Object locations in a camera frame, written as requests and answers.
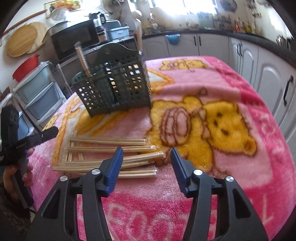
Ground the fruit wall poster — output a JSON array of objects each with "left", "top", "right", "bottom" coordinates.
[{"left": 45, "top": 0, "right": 81, "bottom": 19}]

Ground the pile of chopsticks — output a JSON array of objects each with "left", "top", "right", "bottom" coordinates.
[{"left": 52, "top": 131, "right": 166, "bottom": 179}]

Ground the metal kitchen table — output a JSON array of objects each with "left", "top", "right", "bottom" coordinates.
[{"left": 55, "top": 62, "right": 73, "bottom": 98}]

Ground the red plastic basin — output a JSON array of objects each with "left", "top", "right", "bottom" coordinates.
[{"left": 12, "top": 54, "right": 40, "bottom": 82}]

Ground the round bamboo board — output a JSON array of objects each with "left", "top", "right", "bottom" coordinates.
[{"left": 5, "top": 22, "right": 48, "bottom": 57}]

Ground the plastic drawer unit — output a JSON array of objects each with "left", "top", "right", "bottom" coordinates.
[{"left": 13, "top": 61, "right": 67, "bottom": 121}]

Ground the blue plastic container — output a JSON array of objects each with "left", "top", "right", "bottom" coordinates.
[{"left": 106, "top": 26, "right": 130, "bottom": 40}]

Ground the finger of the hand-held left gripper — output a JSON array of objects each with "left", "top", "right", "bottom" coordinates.
[{"left": 30, "top": 127, "right": 59, "bottom": 147}]

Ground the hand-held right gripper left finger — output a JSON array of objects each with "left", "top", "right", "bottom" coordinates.
[{"left": 25, "top": 147, "right": 124, "bottom": 241}]

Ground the person's left forearm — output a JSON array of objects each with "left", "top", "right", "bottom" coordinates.
[{"left": 0, "top": 188, "right": 31, "bottom": 234}]

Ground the black blender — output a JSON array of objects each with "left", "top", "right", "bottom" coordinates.
[{"left": 89, "top": 12, "right": 107, "bottom": 32}]

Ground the row of sauce bottles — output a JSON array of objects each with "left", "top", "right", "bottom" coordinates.
[{"left": 233, "top": 20, "right": 252, "bottom": 33}]

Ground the pink bear printed blanket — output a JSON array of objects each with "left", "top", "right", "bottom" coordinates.
[{"left": 30, "top": 56, "right": 296, "bottom": 241}]

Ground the long wooden rolling pin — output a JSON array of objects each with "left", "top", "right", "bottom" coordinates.
[{"left": 2, "top": 9, "right": 48, "bottom": 35}]

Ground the green plastic utensil basket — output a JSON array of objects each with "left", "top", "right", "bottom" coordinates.
[{"left": 71, "top": 43, "right": 152, "bottom": 117}]

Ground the wooden chopstick pair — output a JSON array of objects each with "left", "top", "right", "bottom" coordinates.
[
  {"left": 74, "top": 42, "right": 93, "bottom": 78},
  {"left": 136, "top": 20, "right": 144, "bottom": 55}
]

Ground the black kitchen countertop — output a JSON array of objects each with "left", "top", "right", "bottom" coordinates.
[{"left": 142, "top": 28, "right": 296, "bottom": 55}]

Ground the person's left hand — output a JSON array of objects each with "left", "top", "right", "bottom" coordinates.
[{"left": 3, "top": 148, "right": 35, "bottom": 200}]

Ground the blue hanging bin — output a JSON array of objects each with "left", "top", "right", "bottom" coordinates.
[{"left": 165, "top": 34, "right": 181, "bottom": 45}]

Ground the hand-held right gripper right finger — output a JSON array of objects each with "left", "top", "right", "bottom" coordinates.
[{"left": 170, "top": 148, "right": 269, "bottom": 241}]

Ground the black microwave oven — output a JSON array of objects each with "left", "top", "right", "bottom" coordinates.
[{"left": 50, "top": 20, "right": 97, "bottom": 61}]

